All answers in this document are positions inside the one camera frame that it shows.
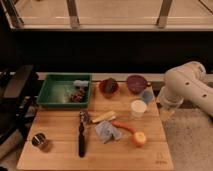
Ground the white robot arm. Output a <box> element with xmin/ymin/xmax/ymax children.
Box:
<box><xmin>158</xmin><ymin>61</ymin><xmax>213</xmax><ymax>117</ymax></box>

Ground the red bowl with brown item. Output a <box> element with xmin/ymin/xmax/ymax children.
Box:
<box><xmin>99</xmin><ymin>78</ymin><xmax>119</xmax><ymax>98</ymax></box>

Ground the small grey can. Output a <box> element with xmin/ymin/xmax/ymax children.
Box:
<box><xmin>73</xmin><ymin>80</ymin><xmax>89</xmax><ymax>88</ymax></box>

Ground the purple bowl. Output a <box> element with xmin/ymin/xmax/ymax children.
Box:
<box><xmin>126</xmin><ymin>75</ymin><xmax>147</xmax><ymax>94</ymax></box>

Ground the purple grapes bunch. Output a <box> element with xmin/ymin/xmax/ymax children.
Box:
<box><xmin>69</xmin><ymin>89</ymin><xmax>85</xmax><ymax>102</ymax></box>

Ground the white cup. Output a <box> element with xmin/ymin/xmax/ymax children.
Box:
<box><xmin>130</xmin><ymin>100</ymin><xmax>147</xmax><ymax>119</ymax></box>

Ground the light blue cup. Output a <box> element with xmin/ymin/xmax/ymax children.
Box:
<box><xmin>140</xmin><ymin>90</ymin><xmax>154</xmax><ymax>104</ymax></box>

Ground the blue grey cloth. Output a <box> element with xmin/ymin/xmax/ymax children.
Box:
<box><xmin>95</xmin><ymin>121</ymin><xmax>122</xmax><ymax>143</ymax></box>

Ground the wooden cutting board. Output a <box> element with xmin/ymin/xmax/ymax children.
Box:
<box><xmin>17</xmin><ymin>82</ymin><xmax>174</xmax><ymax>171</ymax></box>

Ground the green plastic tray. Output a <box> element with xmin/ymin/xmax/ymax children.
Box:
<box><xmin>37</xmin><ymin>73</ymin><xmax>92</xmax><ymax>109</ymax></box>

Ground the orange carrot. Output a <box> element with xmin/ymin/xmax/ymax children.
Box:
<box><xmin>111</xmin><ymin>121</ymin><xmax>135</xmax><ymax>133</ymax></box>

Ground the yellow red apple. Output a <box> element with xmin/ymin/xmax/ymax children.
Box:
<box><xmin>132</xmin><ymin>132</ymin><xmax>147</xmax><ymax>147</ymax></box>

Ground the small metal cup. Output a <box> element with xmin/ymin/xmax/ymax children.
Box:
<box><xmin>31</xmin><ymin>133</ymin><xmax>47</xmax><ymax>149</ymax></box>

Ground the black chair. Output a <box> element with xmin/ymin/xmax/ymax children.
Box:
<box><xmin>0</xmin><ymin>65</ymin><xmax>38</xmax><ymax>145</ymax></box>

